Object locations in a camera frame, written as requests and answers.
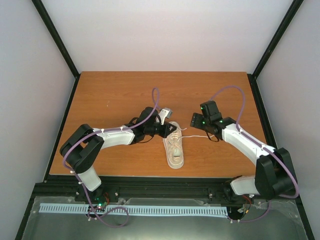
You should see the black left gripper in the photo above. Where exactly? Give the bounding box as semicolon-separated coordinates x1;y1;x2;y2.
145;122;177;139

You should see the white shoelace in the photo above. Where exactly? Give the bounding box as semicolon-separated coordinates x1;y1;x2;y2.
163;126;219;146

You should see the white canvas sneaker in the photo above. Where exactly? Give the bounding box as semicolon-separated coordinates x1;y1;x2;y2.
162;121;184;169

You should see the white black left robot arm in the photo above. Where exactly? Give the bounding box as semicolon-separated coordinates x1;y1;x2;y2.
59;107;177;202

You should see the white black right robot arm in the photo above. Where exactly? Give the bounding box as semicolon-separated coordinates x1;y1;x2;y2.
190;100;299;200

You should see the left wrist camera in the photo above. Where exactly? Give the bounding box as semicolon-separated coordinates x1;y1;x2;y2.
158;107;173;125

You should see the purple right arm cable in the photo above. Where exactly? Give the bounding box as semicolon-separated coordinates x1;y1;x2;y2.
209;85;300;223

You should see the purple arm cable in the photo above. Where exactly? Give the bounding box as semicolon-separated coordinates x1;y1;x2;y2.
62;87;161;228
209;85;300;223

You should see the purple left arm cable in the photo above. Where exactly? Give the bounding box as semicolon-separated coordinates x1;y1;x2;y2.
62;87;161;228

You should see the black frame rail right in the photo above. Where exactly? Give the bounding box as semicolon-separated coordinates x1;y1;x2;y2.
251;0;305;78

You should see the black frame rail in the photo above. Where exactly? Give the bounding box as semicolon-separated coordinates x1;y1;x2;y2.
251;0;305;78
31;0;81;79

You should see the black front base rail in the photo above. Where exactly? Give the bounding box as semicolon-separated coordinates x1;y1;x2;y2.
34;174;298;208

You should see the light blue cable duct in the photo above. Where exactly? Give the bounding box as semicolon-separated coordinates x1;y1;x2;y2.
38;203;228;218

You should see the black frame rail left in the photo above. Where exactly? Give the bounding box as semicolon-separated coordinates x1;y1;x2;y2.
31;0;81;79

